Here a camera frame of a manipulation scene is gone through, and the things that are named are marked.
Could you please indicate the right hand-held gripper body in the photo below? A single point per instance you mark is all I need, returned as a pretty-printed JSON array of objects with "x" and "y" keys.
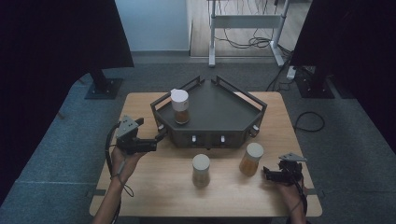
[{"x": 291, "y": 171}]

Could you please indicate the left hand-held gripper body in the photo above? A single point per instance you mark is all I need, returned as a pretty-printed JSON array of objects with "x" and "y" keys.
[{"x": 129, "y": 137}]

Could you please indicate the white flip-lid spice jar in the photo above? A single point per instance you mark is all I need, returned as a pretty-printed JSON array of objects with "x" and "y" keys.
[{"x": 180, "y": 107}]

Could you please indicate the beige-lid slim spice jar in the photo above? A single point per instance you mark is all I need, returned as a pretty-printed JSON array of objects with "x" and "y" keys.
[{"x": 201, "y": 171}]

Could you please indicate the black corner shelf rack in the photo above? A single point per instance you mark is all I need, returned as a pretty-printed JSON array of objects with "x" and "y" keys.
[{"x": 218, "y": 115}]

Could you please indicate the person's right hand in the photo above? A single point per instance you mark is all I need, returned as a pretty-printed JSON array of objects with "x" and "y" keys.
[{"x": 289, "y": 196}]

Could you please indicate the person's left hand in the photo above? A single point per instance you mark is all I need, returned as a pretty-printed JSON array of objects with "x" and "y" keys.
[{"x": 124, "y": 165}]

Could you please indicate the beige-lid orange spice jar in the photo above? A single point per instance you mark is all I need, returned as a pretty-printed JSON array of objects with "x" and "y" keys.
[{"x": 250, "y": 161}]

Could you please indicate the white power strip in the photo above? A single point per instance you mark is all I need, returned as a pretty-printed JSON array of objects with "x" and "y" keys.
[{"x": 291, "y": 73}]

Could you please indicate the black curtain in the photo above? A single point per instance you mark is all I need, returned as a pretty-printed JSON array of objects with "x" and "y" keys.
[
  {"x": 358, "y": 46},
  {"x": 46, "y": 77}
]

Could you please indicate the grey table bracket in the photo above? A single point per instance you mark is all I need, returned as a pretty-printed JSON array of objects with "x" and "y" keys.
[
  {"x": 95, "y": 193},
  {"x": 316, "y": 193}
]

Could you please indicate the black stand with base plate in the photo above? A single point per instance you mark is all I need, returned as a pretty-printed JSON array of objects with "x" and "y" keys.
[
  {"x": 104, "y": 88},
  {"x": 314, "y": 87}
]

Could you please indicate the white desk frame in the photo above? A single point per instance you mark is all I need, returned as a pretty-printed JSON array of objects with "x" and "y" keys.
[{"x": 246, "y": 21}]

